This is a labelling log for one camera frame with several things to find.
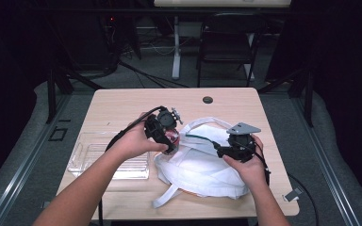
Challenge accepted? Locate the white desk leg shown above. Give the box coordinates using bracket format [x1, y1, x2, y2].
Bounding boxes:
[171, 15, 183, 81]

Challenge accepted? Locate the black folding chair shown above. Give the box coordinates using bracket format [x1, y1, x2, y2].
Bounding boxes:
[195, 12, 268, 89]

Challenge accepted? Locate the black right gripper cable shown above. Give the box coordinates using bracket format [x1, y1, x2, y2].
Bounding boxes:
[254, 140, 272, 186]

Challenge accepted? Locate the dark equipment cabinet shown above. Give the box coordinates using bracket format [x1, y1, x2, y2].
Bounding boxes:
[74, 11, 121, 73]

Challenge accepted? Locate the person's right hand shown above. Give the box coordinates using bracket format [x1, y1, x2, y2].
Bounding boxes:
[222, 134, 268, 190]

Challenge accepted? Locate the white tote bag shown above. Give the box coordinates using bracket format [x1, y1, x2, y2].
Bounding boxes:
[152, 116, 253, 209]

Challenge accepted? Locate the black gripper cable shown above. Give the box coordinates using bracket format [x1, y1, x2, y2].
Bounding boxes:
[254, 140, 272, 186]
[97, 105, 168, 226]

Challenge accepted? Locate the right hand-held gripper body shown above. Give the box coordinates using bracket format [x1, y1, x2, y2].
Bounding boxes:
[217, 121, 262, 164]

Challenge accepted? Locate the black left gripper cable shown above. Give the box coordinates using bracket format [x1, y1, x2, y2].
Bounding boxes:
[97, 105, 168, 226]

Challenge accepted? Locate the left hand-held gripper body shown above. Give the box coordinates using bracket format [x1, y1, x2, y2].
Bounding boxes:
[143, 106, 184, 151]

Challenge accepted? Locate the clear plastic tray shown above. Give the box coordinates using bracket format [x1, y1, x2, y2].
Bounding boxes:
[67, 131, 151, 181]

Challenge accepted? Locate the aluminium floor rail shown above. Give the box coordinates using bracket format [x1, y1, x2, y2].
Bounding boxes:
[289, 96, 362, 226]
[0, 93, 73, 226]

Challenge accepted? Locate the black metal stand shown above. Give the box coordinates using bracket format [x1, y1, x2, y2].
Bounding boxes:
[256, 66, 316, 128]
[44, 60, 104, 124]

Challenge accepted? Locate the black floor cable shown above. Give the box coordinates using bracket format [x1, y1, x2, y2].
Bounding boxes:
[118, 60, 190, 89]

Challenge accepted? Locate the person's left hand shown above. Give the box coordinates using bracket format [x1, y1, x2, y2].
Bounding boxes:
[107, 111, 170, 162]

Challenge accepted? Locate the black cable beside table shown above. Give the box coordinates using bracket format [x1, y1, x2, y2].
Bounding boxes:
[287, 172, 321, 226]

